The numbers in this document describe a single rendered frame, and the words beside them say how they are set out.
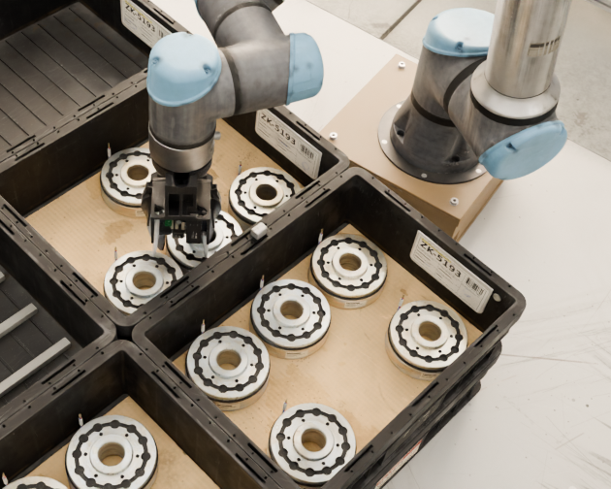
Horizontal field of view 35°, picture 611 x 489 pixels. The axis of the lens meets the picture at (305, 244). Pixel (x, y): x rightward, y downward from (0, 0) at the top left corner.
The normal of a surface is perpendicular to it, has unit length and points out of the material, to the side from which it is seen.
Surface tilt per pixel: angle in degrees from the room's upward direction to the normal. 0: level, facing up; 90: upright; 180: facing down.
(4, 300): 0
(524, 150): 95
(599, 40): 0
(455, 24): 10
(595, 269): 0
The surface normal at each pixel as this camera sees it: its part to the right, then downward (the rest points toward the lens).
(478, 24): 0.04, -0.71
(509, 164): 0.38, 0.81
